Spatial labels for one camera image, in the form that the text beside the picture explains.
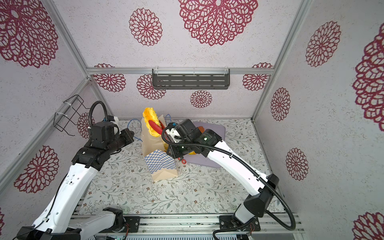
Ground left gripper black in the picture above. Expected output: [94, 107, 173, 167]
[106, 128, 135, 156]

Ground red metal kitchen tongs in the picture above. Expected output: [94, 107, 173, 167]
[149, 120, 187, 165]

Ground blue checkered paper bag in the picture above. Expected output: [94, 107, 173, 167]
[139, 118, 179, 182]

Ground yellow corn-like bread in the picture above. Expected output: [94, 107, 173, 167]
[143, 108, 165, 138]

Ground glazed striped bun bread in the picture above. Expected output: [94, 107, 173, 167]
[198, 126, 205, 133]

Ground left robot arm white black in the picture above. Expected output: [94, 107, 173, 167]
[15, 121, 134, 240]

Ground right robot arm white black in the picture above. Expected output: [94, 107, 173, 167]
[162, 119, 279, 227]

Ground lavender plastic tray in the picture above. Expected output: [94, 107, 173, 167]
[185, 121, 226, 169]

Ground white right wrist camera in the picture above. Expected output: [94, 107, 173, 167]
[166, 122, 183, 143]

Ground black wire wall rack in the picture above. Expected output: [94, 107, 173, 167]
[53, 94, 90, 137]

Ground dark grey wall shelf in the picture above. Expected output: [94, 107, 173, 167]
[152, 69, 231, 90]

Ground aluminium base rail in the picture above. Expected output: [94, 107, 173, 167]
[53, 213, 305, 240]

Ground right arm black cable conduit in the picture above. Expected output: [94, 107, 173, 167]
[161, 125, 297, 231]

